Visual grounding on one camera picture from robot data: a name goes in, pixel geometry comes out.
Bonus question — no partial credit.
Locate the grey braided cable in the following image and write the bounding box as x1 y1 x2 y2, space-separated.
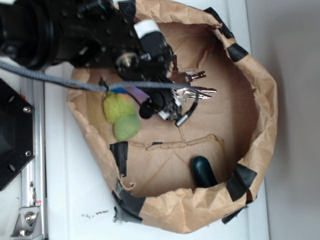
0 59 201 127

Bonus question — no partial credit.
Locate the green yellow plush toy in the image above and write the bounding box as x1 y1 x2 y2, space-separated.
102 91 141 141

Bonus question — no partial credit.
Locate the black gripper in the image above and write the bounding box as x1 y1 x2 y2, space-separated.
72 0 182 121

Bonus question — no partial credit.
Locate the brown paper bag bin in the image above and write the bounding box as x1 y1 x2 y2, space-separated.
67 0 278 234

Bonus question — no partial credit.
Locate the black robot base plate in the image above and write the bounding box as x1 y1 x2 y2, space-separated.
0 79 34 191

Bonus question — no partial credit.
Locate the aluminium extrusion rail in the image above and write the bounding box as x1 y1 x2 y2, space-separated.
9 77 48 240

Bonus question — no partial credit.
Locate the silver key bunch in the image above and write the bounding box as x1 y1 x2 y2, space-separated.
170 55 217 104

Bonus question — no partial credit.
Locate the dark green rounded object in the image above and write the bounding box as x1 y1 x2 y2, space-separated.
191 156 218 188

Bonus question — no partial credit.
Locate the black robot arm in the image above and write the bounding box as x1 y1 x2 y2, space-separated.
0 0 174 83

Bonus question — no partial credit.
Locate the metal corner bracket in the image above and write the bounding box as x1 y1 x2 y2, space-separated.
10 206 43 240

